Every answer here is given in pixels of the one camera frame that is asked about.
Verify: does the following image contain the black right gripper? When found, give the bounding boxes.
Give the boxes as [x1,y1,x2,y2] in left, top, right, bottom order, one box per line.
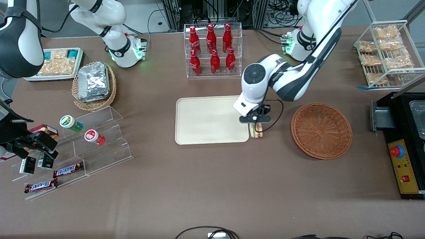
[0,130,59,161]

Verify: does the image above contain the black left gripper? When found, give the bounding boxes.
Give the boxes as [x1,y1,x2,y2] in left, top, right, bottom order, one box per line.
[239,105,271,132]

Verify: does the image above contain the triangular sandwich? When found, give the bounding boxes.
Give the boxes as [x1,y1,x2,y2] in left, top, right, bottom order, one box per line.
[250,122,264,138]

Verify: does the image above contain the beige rectangular plastic tray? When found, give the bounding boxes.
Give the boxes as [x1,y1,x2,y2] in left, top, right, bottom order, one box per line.
[175,95,250,145]

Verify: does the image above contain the brown round wicker basket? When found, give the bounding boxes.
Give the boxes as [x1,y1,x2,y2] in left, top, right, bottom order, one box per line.
[291,103,353,160]

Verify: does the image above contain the tan oval wicker basket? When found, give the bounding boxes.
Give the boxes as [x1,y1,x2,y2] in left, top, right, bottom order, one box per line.
[72,61,117,112]

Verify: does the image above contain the white rectangular snack tray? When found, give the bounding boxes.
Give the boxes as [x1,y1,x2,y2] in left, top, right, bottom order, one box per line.
[24,47,84,82]

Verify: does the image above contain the small black box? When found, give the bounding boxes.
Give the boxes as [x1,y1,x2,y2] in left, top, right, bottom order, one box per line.
[37,152,54,170]
[19,156,37,175]

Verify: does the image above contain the red-brown carton box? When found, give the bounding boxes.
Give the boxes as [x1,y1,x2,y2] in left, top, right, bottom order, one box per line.
[28,124,59,140]

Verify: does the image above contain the brown Snickers bar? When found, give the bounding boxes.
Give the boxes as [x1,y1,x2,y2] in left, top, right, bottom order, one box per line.
[53,162,85,179]
[24,178,59,194]

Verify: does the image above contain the green jar with white lid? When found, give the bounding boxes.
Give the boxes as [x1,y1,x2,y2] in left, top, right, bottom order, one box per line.
[59,115,84,133]

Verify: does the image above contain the red jar with white lid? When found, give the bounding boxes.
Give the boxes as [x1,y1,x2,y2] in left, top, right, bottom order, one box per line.
[84,129,106,146]

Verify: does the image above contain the clear acrylic bottle rack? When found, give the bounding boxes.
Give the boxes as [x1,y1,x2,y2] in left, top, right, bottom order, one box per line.
[184,23,243,78]

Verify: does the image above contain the red cola bottle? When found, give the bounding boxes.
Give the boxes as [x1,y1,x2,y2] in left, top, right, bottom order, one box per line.
[189,26,202,55]
[210,49,221,75]
[206,24,217,54]
[190,50,202,76]
[225,47,236,74]
[222,23,233,53]

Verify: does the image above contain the clear acrylic stepped stand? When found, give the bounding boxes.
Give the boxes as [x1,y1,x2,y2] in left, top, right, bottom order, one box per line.
[12,106,134,201]

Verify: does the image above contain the silver foil packet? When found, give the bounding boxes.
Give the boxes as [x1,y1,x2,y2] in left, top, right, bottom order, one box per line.
[80,92,111,103]
[78,63,110,97]

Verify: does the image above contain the clear bag of beige crackers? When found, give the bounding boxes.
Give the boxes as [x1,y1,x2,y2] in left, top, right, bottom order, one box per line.
[50,50,69,61]
[38,58,76,76]

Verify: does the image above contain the clear bag of fried snacks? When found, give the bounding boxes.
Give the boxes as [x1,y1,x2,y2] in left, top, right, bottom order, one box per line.
[358,40,378,53]
[365,72,389,85]
[360,54,383,67]
[383,50,414,72]
[373,26,400,40]
[379,38,404,52]

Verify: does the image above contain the black control box yellow panel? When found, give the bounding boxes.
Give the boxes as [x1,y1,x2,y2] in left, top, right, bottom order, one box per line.
[371,92,425,200]

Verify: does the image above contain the steel rectangular pan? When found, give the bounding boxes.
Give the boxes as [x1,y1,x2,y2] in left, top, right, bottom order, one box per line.
[409,101,425,140]

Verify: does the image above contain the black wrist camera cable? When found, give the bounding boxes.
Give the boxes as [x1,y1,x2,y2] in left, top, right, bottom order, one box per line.
[264,99,284,132]

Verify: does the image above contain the aluminium frame post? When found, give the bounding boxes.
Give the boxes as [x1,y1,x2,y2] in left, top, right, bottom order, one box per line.
[163,0,181,31]
[252,0,270,29]

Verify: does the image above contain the black looped cable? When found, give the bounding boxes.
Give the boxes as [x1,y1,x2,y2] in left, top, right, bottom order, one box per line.
[174,226,240,239]

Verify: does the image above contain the tangle of black cables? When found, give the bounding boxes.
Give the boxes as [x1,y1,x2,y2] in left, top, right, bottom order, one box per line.
[269,0,301,26]

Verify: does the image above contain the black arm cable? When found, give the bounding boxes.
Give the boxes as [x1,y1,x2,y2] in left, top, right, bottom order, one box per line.
[40,4,80,34]

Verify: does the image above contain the black metal bracket mount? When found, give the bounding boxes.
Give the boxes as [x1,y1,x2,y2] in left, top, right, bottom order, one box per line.
[371,101,397,132]

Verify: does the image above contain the white wire rack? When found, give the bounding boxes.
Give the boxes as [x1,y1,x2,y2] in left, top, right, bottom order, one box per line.
[354,20,425,89]

